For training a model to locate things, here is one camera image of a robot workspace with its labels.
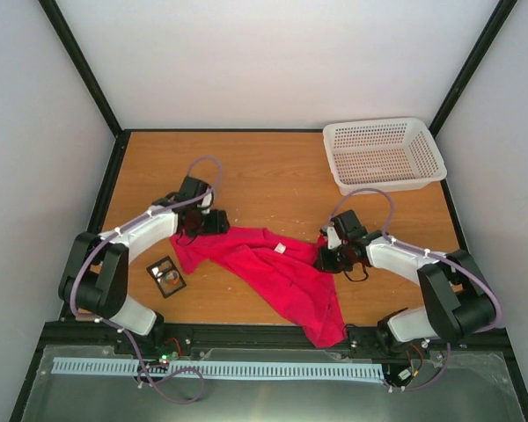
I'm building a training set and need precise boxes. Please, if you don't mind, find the red t-shirt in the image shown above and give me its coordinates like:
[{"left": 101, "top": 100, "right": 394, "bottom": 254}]
[{"left": 170, "top": 227, "right": 346, "bottom": 348}]

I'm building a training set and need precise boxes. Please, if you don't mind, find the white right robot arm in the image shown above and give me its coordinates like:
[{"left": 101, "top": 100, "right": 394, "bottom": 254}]
[{"left": 314, "top": 210, "right": 500, "bottom": 354}]

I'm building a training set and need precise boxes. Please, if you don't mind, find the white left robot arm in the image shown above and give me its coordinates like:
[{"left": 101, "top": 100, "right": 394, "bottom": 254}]
[{"left": 58, "top": 176, "right": 229, "bottom": 354}]

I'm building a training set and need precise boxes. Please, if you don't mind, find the brooch in clear box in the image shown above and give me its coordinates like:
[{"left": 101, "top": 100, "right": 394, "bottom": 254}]
[{"left": 146, "top": 256, "right": 187, "bottom": 299}]

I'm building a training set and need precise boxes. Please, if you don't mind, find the white perforated plastic basket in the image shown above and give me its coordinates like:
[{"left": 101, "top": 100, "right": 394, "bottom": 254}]
[{"left": 322, "top": 118, "right": 447, "bottom": 195}]

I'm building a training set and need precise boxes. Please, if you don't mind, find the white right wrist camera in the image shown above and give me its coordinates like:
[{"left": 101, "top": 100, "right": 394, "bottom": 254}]
[{"left": 321, "top": 223, "right": 342, "bottom": 250}]

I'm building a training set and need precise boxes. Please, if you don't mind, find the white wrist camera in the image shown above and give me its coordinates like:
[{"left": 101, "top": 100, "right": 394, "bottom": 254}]
[
  {"left": 321, "top": 223, "right": 342, "bottom": 250},
  {"left": 197, "top": 192, "right": 215, "bottom": 209}
]

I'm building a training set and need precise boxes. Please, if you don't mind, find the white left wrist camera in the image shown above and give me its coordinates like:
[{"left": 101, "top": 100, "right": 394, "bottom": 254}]
[{"left": 197, "top": 192, "right": 215, "bottom": 209}]

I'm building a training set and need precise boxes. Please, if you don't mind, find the black aluminium frame rail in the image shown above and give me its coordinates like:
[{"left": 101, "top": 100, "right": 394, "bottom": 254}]
[{"left": 39, "top": 321, "right": 511, "bottom": 366}]

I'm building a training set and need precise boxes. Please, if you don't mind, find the light blue cable duct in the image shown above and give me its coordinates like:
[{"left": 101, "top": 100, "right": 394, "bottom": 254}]
[{"left": 50, "top": 357, "right": 384, "bottom": 383}]

